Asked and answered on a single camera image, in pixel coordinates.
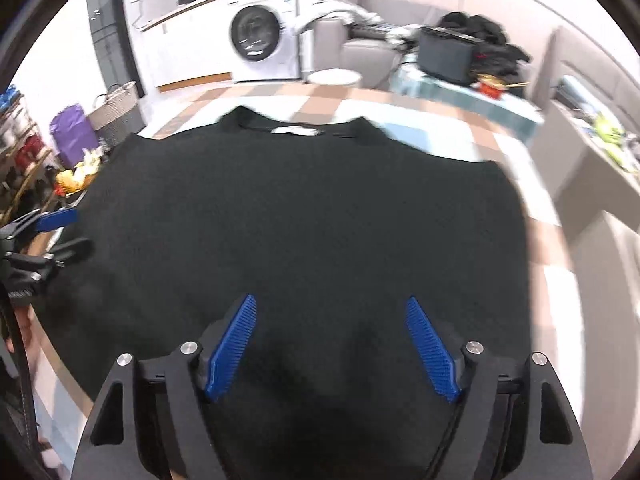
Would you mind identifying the white round stool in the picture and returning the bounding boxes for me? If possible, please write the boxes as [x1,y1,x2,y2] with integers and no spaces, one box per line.
[306,68,362,89]

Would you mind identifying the metal shoe rack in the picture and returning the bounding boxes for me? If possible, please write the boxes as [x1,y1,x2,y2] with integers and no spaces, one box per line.
[0,90,66,231]

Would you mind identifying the dark glass door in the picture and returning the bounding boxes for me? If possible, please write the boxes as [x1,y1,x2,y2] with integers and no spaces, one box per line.
[85,0,147,102]

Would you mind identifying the white washing machine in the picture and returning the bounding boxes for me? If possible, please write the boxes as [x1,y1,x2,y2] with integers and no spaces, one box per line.
[229,0,302,84]

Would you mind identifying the tray of yellow snack bags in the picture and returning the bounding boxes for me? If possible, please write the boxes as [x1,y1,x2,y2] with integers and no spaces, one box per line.
[54,150,109,197]

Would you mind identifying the red bowl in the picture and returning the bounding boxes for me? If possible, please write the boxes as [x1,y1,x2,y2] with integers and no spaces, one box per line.
[477,74,529,102]

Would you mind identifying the teal table cover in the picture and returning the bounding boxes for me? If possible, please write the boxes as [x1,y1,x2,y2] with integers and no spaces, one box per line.
[390,52,546,142]

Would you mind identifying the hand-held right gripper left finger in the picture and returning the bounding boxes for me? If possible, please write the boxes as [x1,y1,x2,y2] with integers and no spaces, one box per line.
[70,293,259,480]

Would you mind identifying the woven laundry basket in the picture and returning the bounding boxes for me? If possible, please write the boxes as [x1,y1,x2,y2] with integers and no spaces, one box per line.
[89,81,147,147]

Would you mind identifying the black knit sweater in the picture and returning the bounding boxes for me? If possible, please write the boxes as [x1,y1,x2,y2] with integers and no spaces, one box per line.
[37,105,534,480]

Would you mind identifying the beige padded headboard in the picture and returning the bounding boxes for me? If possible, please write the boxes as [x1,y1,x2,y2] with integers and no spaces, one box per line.
[537,25,640,126]

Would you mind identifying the shoe rack with shoes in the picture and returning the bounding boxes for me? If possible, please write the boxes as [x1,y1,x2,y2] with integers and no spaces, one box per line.
[0,85,61,221]

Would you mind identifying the grey sofa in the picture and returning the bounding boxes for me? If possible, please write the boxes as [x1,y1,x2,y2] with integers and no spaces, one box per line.
[312,14,407,89]

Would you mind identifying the black strap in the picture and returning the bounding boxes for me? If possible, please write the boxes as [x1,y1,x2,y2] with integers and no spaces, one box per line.
[0,305,46,476]

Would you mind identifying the purple bag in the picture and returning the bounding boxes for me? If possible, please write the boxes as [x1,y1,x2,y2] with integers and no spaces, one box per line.
[49,103,100,169]

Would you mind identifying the light grey garment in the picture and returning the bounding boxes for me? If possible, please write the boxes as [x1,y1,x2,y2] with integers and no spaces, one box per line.
[294,0,387,37]

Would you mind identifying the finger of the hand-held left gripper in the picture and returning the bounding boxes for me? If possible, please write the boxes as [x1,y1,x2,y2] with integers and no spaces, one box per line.
[9,208,81,237]
[15,238,96,272]

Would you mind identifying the white lower kitchen cabinets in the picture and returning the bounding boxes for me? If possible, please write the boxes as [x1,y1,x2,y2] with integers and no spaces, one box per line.
[134,0,236,94]

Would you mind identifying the grey low cabinet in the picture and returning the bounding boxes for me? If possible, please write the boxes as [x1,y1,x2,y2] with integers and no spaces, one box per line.
[555,210,640,441]
[530,100,640,241]

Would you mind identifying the pile of black clothes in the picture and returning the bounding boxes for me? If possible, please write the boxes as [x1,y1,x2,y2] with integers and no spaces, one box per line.
[435,11,532,97]

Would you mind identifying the green toy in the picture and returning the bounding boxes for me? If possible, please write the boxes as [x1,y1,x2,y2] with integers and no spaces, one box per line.
[592,112,637,162]

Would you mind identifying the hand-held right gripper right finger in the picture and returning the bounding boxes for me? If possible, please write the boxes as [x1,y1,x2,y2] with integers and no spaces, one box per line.
[404,295,597,480]

